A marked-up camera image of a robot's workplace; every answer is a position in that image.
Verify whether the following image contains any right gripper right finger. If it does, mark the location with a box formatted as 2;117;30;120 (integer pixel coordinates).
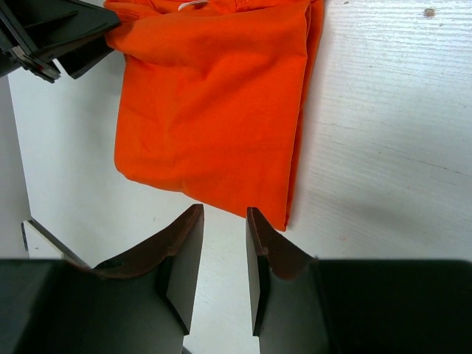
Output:
246;207;471;353

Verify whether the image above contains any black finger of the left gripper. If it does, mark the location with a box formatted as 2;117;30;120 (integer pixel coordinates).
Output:
1;0;120;80

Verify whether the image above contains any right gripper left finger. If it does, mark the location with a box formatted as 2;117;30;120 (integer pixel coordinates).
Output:
1;204;204;353

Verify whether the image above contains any orange t-shirt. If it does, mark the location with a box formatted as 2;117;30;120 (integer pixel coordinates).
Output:
104;1;325;231

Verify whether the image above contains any aluminium rail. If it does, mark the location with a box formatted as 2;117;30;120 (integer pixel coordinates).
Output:
21;219;89;268

